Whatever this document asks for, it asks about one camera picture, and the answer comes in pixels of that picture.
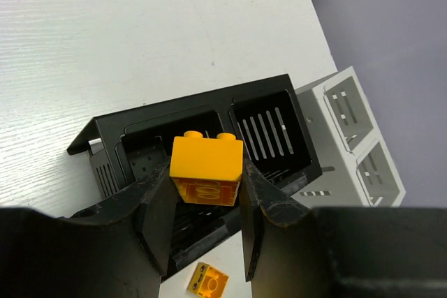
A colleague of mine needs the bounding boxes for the white two-slot container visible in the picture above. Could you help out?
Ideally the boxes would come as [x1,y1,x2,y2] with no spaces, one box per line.
[293,67,406,207]

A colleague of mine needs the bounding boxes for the orange long lego brick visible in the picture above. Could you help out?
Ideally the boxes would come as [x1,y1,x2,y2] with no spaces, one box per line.
[170,131,244,207]

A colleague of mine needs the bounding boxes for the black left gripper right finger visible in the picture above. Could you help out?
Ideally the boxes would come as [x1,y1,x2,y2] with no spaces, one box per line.
[239,160,446,297]

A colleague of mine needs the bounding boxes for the black two-slot container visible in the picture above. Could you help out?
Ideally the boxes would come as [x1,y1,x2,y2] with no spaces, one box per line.
[67,75,322,277]

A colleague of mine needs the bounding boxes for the orange small square lego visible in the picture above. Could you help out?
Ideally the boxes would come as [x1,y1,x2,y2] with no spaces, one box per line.
[187,262,229,298]

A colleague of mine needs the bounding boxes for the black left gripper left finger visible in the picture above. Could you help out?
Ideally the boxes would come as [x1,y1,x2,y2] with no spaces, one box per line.
[1,162,177,297]

